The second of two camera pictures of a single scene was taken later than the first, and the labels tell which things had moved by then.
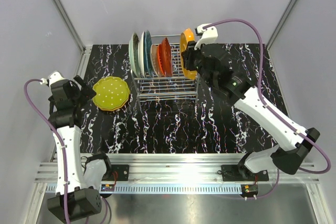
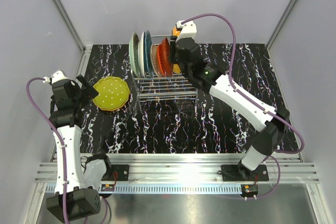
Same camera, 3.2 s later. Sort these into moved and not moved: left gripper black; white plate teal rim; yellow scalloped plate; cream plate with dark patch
Moved: yellow scalloped plate
Not moved: left gripper black; cream plate with dark patch; white plate teal rim
